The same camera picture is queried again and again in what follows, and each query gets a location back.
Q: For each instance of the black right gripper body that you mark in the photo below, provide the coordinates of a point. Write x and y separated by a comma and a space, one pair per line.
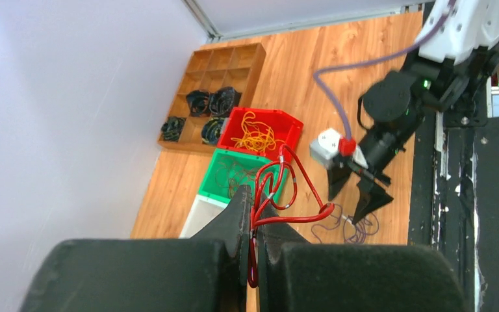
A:
375, 170

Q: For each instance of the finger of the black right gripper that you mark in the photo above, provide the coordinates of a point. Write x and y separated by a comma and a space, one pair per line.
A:
337, 177
371, 198

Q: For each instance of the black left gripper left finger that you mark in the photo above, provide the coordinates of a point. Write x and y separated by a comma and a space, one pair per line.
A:
206, 272

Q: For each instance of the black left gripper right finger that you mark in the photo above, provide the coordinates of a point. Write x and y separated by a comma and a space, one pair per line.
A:
296, 275

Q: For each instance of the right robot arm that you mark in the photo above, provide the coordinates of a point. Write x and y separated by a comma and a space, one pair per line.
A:
451, 59

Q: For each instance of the white plastic bin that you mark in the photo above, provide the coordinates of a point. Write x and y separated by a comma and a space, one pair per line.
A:
202, 211

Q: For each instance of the red plastic bin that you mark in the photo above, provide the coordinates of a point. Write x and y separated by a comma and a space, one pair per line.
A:
260, 132

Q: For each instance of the green plastic bin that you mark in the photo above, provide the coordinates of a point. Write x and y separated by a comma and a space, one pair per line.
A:
227, 171

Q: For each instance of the wooden compartment tray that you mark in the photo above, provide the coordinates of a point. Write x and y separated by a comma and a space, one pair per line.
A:
215, 82

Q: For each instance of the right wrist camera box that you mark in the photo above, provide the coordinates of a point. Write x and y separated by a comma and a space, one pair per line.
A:
326, 146

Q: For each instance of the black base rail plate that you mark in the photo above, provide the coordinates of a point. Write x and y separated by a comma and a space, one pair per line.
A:
455, 199

